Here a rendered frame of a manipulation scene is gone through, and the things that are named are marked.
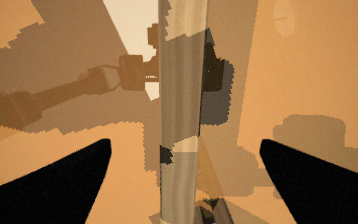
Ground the brown wooden board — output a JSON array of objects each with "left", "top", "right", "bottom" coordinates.
[{"left": 158, "top": 0, "right": 209, "bottom": 224}]

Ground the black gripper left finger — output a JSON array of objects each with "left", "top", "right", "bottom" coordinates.
[{"left": 0, "top": 138, "right": 112, "bottom": 224}]

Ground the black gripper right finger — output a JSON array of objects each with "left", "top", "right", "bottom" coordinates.
[{"left": 259, "top": 139, "right": 358, "bottom": 224}]

